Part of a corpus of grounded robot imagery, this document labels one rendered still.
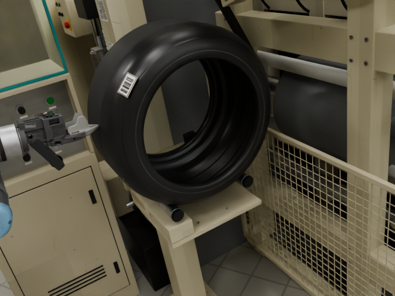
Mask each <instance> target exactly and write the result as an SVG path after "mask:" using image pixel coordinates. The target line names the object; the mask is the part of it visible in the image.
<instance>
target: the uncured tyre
mask: <svg viewBox="0 0 395 296"><path fill-rule="evenodd" d="M196 60H198V61H199V62H200V63H201V65H202V66H203V68H204V70H205V72H206V75H207V78H208V81H209V88H210V99H209V107H208V110H207V114H206V116H205V119H204V121H203V123H202V124H201V126H200V128H199V129H198V131H197V132H196V133H195V134H194V135H193V136H192V137H191V138H190V139H189V140H188V141H187V142H186V143H184V144H183V145H181V146H180V147H178V148H176V149H174V150H171V151H169V152H165V153H158V154H150V153H146V150H145V144H144V137H143V131H144V124H145V117H146V114H147V111H148V107H149V105H150V103H151V101H152V99H153V97H154V95H155V93H156V92H157V90H158V89H159V87H160V86H161V84H162V83H163V82H164V81H165V80H166V79H167V78H168V77H169V76H170V75H171V74H172V73H173V72H175V71H176V70H178V69H179V68H181V67H182V66H185V65H186V64H188V63H191V62H194V61H196ZM127 72H128V73H130V74H132V75H134V76H136V77H138V78H137V80H136V82H135V84H134V86H133V88H132V90H131V92H130V94H129V96H128V97H125V96H124V95H121V94H120V93H118V92H117V91H118V89H119V88H120V86H121V84H122V82H123V80H124V78H125V76H126V74H127ZM270 111H271V93H270V85H269V80H268V77H267V73H266V71H265V68H264V66H263V64H262V62H261V60H260V59H259V57H258V56H257V54H256V52H255V51H254V50H253V49H252V48H251V47H250V46H249V45H248V44H247V43H246V42H245V41H244V40H243V39H241V38H240V37H238V36H237V35H236V34H234V33H233V32H231V31H229V30H227V29H225V28H223V27H220V26H217V25H212V24H208V23H201V22H195V21H188V20H184V19H161V20H157V21H153V22H149V23H146V24H144V25H142V26H139V27H137V28H135V29H134V30H132V31H130V32H129V33H127V34H126V35H125V36H123V37H122V38H120V40H118V41H117V42H116V43H115V44H114V45H113V46H112V47H111V48H110V50H108V51H107V53H106V54H105V56H104V57H103V58H102V60H101V62H100V63H99V65H98V67H97V69H96V71H95V74H94V76H93V78H92V81H91V85H90V88H89V94H88V123H89V125H99V128H98V129H96V130H95V131H94V132H93V133H91V136H92V139H93V142H94V144H95V146H96V148H97V150H98V152H99V153H100V154H101V156H102V157H103V159H104V160H105V161H106V162H107V164H108V165H109V166H110V167H111V168H112V169H113V170H114V172H115V173H116V174H117V175H118V176H119V177H122V178H124V180H125V181H126V182H127V184H128V185H129V186H128V185H127V186H128V187H130V188H131V189H132V190H133V191H135V192H136V193H138V194H140V195H141V196H144V197H146V198H147V199H151V200H153V201H157V202H159V203H163V204H171V205H185V204H193V203H197V202H200V201H203V200H206V199H209V198H211V197H213V196H215V195H217V194H219V193H220V192H222V191H223V190H225V189H226V188H228V187H229V186H230V185H232V184H233V183H234V182H235V181H236V180H237V179H238V178H239V177H240V176H241V175H242V174H243V173H244V172H245V171H246V170H247V169H248V167H249V166H250V165H251V163H252V162H253V161H254V159H255V157H256V156H257V154H258V152H259V150H260V148H261V146H262V144H263V141H264V139H265V136H266V132H267V128H268V125H269V120H270Z"/></svg>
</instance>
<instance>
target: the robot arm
mask: <svg viewBox="0 0 395 296"><path fill-rule="evenodd" d="M36 115H37V116H38V117H37V116H36ZM36 115H35V116H36V117H34V118H31V119H26V120H22V119H18V120H16V121H17V124H18V127H17V128H16V126H15V125H14V124H11V125H6V126H1V127H0V162H4V161H7V160H12V159H16V158H19V157H23V156H24V153H23V151H24V152H29V146H28V144H29V145H30V146H31V147H32V148H33V149H35V150H36V151H37V152H38V153H39V154H40V155H41V156H42V157H43V158H44V159H46V160H47V161H48V162H49V164H50V165H51V166H52V167H54V168H56V169H57V170H61V169H62V168H63V167H65V164H64V162H63V159H62V157H61V156H60V155H57V154H56V153H55V152H54V151H53V150H52V149H50V148H49V146H52V147H54V146H61V145H63V144H67V143H72V142H75V141H78V140H80V139H83V138H84V137H86V136H88V135H90V134H91V133H93V132H94V131H95V130H96V129H98V128H99V125H89V123H88V121H87V119H86V117H85V116H83V115H82V113H79V112H78V113H75V114H74V117H73V121H71V122H67V123H65V121H64V120H63V116H62V115H61V113H60V112H59V111H58V110H57V109H55V110H50V111H47V112H42V113H38V114H36ZM29 135H30V136H29ZM11 227H12V210H11V208H10V206H9V196H8V193H7V192H6V188H5V185H4V181H3V178H2V175H1V171H0V238H2V237H3V236H5V235H6V234H7V233H8V231H9V230H10V229H11Z"/></svg>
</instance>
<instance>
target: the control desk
mask: <svg viewBox="0 0 395 296"><path fill-rule="evenodd" d="M55 109H57V110H58V111H59V112H60V113H61V115H62V116H63V120H64V121H65V123H67V122H71V121H73V117H74V114H75V113H78V112H79V113H82V110H81V107H80V104H79V100H78V97H77V95H76V92H75V88H74V85H73V82H72V79H71V75H70V73H64V74H62V75H58V76H54V77H52V78H48V79H44V80H41V81H38V82H35V83H31V84H28V85H25V86H21V87H18V88H15V89H11V90H7V91H4V92H1V93H0V127H1V126H6V125H11V124H14V125H15V126H16V128H17V127H18V124H17V121H16V120H18V119H22V120H26V119H31V118H34V117H35V115H36V114H38V113H42V112H47V111H50V110H55ZM82 115H83V113H82ZM28 146H29V152H24V151H23V153H24V156H23V157H19V158H16V159H12V160H7V161H4V162H0V171H1V175H2V178H3V181H4V185H5V188H6V192H7V193H8V196H9V206H10V208H11V210H12V227H11V229H10V230H9V231H8V233H7V234H6V235H5V236H3V237H2V238H0V269H1V271H2V273H3V275H4V277H5V279H6V281H7V283H8V285H9V287H10V289H11V291H12V293H13V294H14V296H137V295H138V294H140V292H139V288H138V285H137V282H136V279H135V276H134V273H133V269H132V266H131V264H130V261H129V257H128V254H127V251H126V248H125V245H124V242H123V238H122V235H121V233H120V229H119V226H118V222H117V220H116V217H115V213H114V210H113V207H112V204H111V201H110V198H109V194H108V191H107V189H106V186H105V182H104V179H103V176H102V173H101V169H100V167H99V163H98V160H97V158H96V154H95V151H94V148H93V144H92V141H91V138H90V135H88V136H86V137H84V138H83V139H80V140H78V141H75V142H72V143H67V144H63V145H61V146H54V147H52V146H49V148H50V149H52V150H53V151H54V152H55V153H56V154H57V155H60V156H61V157H62V159H63V162H64V164H65V167H63V168H62V169H61V170H57V169H56V168H54V167H52V166H51V165H50V164H49V162H48V161H47V160H46V159H44V158H43V157H42V156H41V155H40V154H39V153H38V152H37V151H36V150H35V149H33V148H32V147H31V146H30V145H29V144H28Z"/></svg>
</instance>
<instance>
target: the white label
mask: <svg viewBox="0 0 395 296"><path fill-rule="evenodd" d="M137 78H138V77H136V76H134V75H132V74H130V73H128V72H127V74H126V76H125V78H124V80H123V82H122V84H121V86H120V88H119V89H118V91H117V92H118V93H120V94H121V95H124V96H125V97H128V96H129V94H130V92H131V90H132V88H133V86H134V84H135V82H136V80H137Z"/></svg>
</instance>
